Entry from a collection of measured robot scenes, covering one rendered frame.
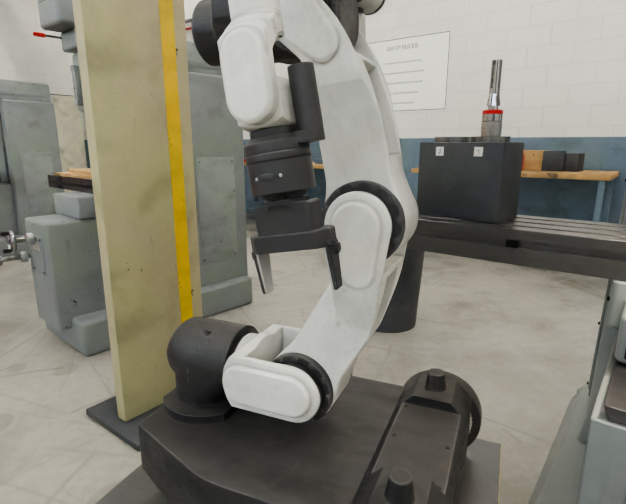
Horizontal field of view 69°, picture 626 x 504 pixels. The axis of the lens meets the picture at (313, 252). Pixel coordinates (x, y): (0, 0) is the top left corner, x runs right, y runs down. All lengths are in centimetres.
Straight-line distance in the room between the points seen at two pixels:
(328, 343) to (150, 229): 123
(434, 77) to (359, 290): 524
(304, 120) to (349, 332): 40
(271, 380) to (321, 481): 19
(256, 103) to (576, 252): 75
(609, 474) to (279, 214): 64
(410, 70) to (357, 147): 531
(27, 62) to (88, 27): 783
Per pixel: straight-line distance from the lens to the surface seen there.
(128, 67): 191
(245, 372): 91
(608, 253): 109
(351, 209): 72
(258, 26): 60
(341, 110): 77
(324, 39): 76
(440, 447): 95
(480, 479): 121
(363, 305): 78
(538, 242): 109
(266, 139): 59
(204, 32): 91
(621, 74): 543
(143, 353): 205
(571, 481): 164
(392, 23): 628
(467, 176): 118
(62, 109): 883
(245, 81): 59
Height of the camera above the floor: 114
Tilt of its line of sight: 13 degrees down
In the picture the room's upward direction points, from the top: straight up
